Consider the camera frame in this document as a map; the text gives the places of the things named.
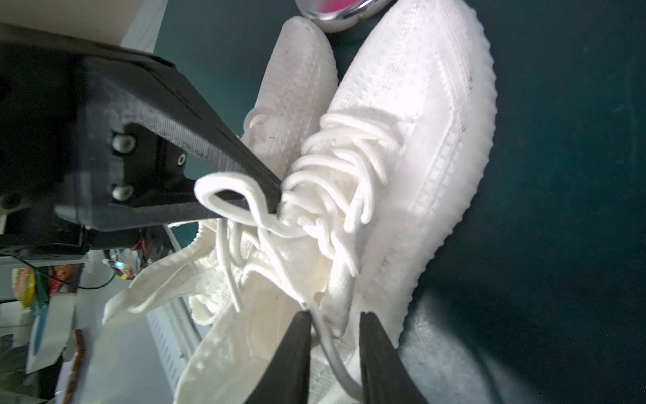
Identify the white knit sneaker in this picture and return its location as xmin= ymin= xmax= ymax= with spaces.
xmin=175 ymin=1 xmax=496 ymax=403
xmin=103 ymin=17 xmax=338 ymax=327

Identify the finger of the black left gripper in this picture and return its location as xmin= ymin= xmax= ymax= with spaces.
xmin=54 ymin=57 xmax=281 ymax=232

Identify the chrome glass holder stand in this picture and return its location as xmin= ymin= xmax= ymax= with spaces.
xmin=295 ymin=0 xmax=392 ymax=33

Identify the green dark table mat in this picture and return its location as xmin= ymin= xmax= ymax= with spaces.
xmin=153 ymin=0 xmax=646 ymax=404

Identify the white shoelace of shoe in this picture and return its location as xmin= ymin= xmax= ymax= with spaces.
xmin=195 ymin=108 xmax=402 ymax=398
xmin=214 ymin=105 xmax=284 ymax=314

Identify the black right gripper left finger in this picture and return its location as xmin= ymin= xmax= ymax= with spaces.
xmin=246 ymin=311 xmax=312 ymax=404

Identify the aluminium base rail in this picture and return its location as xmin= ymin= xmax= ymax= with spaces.
xmin=146 ymin=297 xmax=210 ymax=396

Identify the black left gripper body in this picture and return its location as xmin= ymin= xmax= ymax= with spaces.
xmin=1 ymin=24 xmax=177 ymax=258

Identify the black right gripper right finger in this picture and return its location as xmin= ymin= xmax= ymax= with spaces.
xmin=359 ymin=312 xmax=427 ymax=404

